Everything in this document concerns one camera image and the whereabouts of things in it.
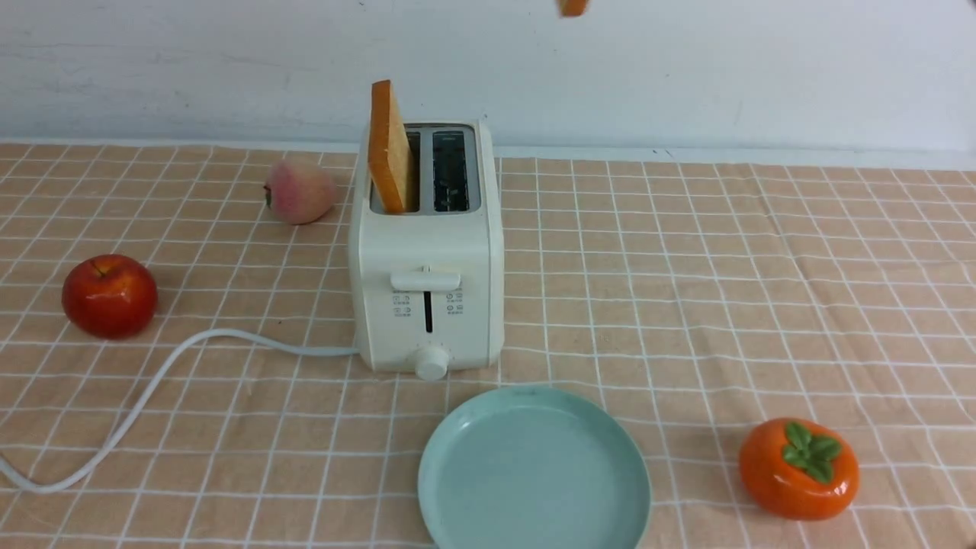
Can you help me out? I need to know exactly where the toast slice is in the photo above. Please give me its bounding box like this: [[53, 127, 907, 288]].
[[557, 0, 589, 18], [368, 79, 419, 214]]

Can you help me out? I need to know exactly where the white two-slot toaster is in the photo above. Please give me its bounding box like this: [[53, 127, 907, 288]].
[[346, 120, 505, 380]]

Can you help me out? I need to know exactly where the light blue plate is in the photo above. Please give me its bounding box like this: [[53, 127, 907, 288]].
[[417, 386, 652, 548]]

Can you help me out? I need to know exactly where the pink peach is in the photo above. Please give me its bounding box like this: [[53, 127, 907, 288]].
[[264, 159, 338, 226]]

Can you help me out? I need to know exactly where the orange persimmon with green leaf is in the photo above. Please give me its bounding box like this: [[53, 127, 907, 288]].
[[738, 417, 861, 522]]

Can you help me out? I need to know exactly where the red apple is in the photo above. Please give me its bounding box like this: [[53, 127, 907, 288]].
[[60, 254, 159, 340]]

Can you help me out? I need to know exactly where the white power cable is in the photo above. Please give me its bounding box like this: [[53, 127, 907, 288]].
[[0, 329, 358, 494]]

